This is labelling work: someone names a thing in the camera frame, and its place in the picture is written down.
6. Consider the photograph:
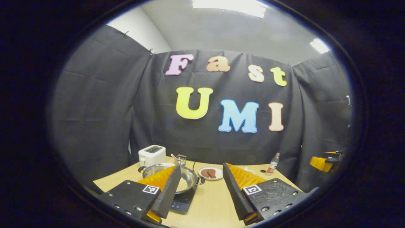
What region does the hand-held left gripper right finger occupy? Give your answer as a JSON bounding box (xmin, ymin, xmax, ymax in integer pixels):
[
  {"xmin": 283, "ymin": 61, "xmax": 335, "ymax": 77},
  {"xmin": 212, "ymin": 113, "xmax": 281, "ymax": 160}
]
[{"xmin": 222, "ymin": 162, "xmax": 309, "ymax": 225}]

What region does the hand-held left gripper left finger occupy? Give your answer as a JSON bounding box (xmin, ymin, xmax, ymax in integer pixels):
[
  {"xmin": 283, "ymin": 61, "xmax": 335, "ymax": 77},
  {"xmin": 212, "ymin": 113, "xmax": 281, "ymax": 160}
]
[{"xmin": 97, "ymin": 165, "xmax": 182, "ymax": 225}]

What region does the black induction cooktop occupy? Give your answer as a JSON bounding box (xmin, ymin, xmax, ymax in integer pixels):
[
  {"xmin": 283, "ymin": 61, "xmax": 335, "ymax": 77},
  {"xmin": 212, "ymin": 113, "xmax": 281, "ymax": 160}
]
[{"xmin": 169, "ymin": 185, "xmax": 198, "ymax": 214}]

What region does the steel pot with black handle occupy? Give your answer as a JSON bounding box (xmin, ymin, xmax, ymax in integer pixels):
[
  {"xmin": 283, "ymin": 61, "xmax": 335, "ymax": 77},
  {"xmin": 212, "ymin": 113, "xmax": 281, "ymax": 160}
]
[{"xmin": 138, "ymin": 163, "xmax": 205, "ymax": 194}]

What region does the white round plate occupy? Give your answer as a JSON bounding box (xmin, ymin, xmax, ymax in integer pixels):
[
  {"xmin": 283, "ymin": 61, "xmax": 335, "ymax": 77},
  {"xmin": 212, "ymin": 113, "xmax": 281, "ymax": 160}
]
[{"xmin": 198, "ymin": 166, "xmax": 224, "ymax": 181}]

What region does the white toaster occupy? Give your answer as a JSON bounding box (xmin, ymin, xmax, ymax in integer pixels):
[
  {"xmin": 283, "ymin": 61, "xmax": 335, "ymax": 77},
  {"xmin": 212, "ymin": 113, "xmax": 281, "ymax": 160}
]
[{"xmin": 138, "ymin": 145, "xmax": 166, "ymax": 168}]

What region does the plastic bottle with red label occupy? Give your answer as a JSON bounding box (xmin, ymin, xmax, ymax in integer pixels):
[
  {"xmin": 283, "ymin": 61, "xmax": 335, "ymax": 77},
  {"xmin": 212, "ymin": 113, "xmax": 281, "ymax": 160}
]
[{"xmin": 266, "ymin": 153, "xmax": 280, "ymax": 176}]

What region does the black backdrop cloth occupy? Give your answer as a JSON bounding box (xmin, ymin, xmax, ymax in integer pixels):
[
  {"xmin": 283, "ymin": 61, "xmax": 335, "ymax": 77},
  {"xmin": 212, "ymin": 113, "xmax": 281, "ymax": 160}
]
[{"xmin": 51, "ymin": 25, "xmax": 353, "ymax": 190}]

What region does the small ceiling light panel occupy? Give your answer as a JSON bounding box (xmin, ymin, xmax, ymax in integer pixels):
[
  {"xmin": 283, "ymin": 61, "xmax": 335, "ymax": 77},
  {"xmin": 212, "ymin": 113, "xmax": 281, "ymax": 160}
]
[{"xmin": 310, "ymin": 39, "xmax": 329, "ymax": 54}]

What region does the large ceiling light panel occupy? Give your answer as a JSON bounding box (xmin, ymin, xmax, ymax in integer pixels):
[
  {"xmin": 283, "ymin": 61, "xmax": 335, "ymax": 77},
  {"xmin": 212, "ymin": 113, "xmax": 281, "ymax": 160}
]
[{"xmin": 192, "ymin": 0, "xmax": 266, "ymax": 18}]

